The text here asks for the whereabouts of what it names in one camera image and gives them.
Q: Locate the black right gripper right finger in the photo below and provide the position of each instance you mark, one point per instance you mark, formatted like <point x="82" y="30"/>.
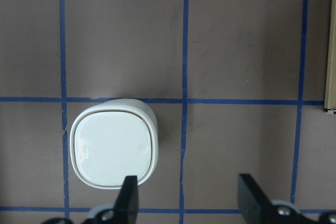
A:
<point x="255" y="206"/>

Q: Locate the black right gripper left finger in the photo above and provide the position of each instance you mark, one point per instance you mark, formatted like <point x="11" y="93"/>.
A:
<point x="125" y="208"/>

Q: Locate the wooden shelf edge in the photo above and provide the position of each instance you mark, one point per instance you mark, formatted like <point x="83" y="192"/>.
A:
<point x="329" y="97"/>

